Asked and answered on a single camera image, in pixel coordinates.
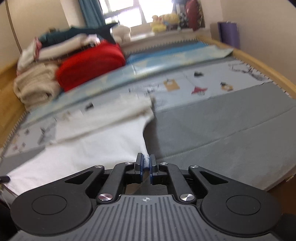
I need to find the dark teal shark plush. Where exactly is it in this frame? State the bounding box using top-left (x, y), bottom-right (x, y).
top-left (38, 22), bottom-right (119, 47)

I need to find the printed play mat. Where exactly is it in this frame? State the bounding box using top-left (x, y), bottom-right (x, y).
top-left (2, 61), bottom-right (274, 159)

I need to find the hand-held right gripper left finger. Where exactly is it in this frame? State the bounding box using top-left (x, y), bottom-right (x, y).
top-left (64, 152), bottom-right (144, 202)

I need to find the white long-sleeve shirt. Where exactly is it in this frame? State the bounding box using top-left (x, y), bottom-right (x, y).
top-left (6, 95), bottom-right (156, 202)

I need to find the light blue blanket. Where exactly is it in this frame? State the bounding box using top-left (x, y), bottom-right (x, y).
top-left (30, 42), bottom-right (234, 121)

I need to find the red cushion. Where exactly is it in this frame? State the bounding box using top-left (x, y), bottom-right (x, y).
top-left (184, 0), bottom-right (205, 31)

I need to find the red folded blanket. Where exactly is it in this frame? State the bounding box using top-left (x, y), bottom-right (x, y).
top-left (55, 40), bottom-right (127, 92)

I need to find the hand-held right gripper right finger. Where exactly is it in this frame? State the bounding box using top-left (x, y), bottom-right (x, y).
top-left (149, 154), bottom-right (229, 203)

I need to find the white plush toy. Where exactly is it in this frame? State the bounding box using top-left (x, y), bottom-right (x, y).
top-left (112, 25), bottom-right (132, 44)

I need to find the round-faced yellow plush doll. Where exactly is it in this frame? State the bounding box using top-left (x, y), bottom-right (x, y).
top-left (163, 13), bottom-right (180, 25)

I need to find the pile of folded clothes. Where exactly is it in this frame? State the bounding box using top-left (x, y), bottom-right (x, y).
top-left (17, 34), bottom-right (102, 71)

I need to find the yellow plush toy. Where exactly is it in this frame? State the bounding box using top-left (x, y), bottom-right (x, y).
top-left (151, 15), bottom-right (167, 32)

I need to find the blue curtain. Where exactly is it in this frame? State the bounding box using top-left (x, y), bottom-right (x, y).
top-left (78, 0), bottom-right (106, 29)

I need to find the window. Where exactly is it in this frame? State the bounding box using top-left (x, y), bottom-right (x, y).
top-left (99, 0), bottom-right (176, 26)

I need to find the purple box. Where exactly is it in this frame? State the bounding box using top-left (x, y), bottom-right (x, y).
top-left (217, 21), bottom-right (241, 49)

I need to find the cream folded blanket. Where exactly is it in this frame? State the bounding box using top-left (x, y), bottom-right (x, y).
top-left (13, 63), bottom-right (62, 110)

